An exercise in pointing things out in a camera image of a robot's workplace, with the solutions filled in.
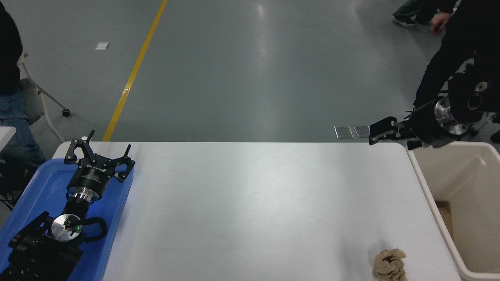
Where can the metal floor plate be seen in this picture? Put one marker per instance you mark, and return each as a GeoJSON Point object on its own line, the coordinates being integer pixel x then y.
{"type": "Point", "coordinates": [361, 131]}
{"type": "Point", "coordinates": [343, 132]}

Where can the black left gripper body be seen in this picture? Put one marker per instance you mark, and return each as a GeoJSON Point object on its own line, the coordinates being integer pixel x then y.
{"type": "Point", "coordinates": [91, 177]}

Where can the grey chair with white frame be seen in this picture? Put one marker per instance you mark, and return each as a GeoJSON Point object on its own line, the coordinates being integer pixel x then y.
{"type": "Point", "coordinates": [33, 97]}

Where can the crumpled tan paper ball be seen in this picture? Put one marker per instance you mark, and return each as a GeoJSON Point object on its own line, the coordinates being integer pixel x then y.
{"type": "Point", "coordinates": [388, 265]}

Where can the large pale bin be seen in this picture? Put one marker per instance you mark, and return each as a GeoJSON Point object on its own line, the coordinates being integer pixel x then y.
{"type": "Point", "coordinates": [468, 183]}

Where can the blue plastic tray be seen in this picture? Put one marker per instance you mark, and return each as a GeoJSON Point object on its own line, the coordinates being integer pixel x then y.
{"type": "Point", "coordinates": [43, 183]}

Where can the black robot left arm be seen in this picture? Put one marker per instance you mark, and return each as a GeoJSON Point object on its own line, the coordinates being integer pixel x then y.
{"type": "Point", "coordinates": [35, 253]}

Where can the person's hand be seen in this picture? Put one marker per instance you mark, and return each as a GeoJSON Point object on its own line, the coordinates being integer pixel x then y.
{"type": "Point", "coordinates": [440, 21]}

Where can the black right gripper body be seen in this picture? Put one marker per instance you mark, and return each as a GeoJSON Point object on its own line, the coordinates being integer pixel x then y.
{"type": "Point", "coordinates": [427, 125]}

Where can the small white side table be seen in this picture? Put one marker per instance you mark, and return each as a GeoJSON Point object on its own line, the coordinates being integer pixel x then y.
{"type": "Point", "coordinates": [6, 134]}

